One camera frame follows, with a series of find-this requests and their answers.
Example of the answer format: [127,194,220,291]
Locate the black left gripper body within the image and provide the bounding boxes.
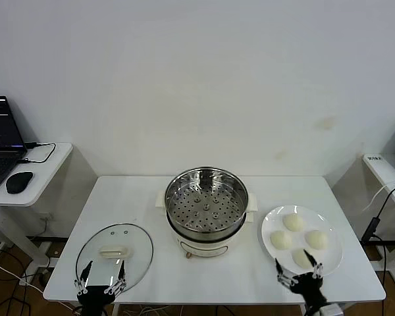
[77,285,118,316]

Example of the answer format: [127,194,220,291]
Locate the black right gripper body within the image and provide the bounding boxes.
[289,273,329,309]

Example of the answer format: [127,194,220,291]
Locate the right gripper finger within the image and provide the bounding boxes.
[303,249,324,280]
[275,258,300,288]

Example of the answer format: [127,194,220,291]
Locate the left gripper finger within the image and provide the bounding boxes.
[104,259,128,295]
[74,261,93,294]

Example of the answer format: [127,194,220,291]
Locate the glass lid with cream handle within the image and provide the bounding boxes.
[75,223,153,296]

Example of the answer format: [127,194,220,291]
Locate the white steamed baozi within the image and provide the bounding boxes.
[282,213,306,233]
[292,248,317,267]
[304,229,329,250]
[269,230,293,251]

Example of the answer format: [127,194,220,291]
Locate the perforated steel steamer basket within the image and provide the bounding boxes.
[155,167,259,233]

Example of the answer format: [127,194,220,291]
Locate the white round plate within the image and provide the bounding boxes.
[261,205,344,277]

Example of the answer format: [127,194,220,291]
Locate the white rectangular table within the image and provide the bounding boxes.
[42,175,386,316]

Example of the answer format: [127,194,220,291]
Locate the cream electric pot base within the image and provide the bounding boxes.
[166,210,255,260]

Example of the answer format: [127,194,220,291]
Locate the white side table with mouse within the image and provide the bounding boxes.
[0,142,74,264]

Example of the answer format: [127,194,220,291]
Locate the black computer mouse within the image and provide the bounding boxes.
[5,171,34,194]

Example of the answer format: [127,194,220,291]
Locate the white side table with label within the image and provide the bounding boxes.
[363,153,395,290]

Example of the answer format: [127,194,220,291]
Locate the black laptop with terminal window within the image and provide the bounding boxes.
[0,95,28,197]

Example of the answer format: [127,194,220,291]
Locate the thin white floor cable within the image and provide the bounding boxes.
[120,304,172,316]

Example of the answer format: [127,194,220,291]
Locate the thick white floor cable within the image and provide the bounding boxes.
[0,255,45,294]

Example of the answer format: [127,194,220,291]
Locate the black cable with adapter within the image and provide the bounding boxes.
[361,182,395,290]

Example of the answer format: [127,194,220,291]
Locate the white laptop cable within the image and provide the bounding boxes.
[363,179,395,211]

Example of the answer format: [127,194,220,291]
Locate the black laptop charger cable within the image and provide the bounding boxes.
[18,141,57,165]

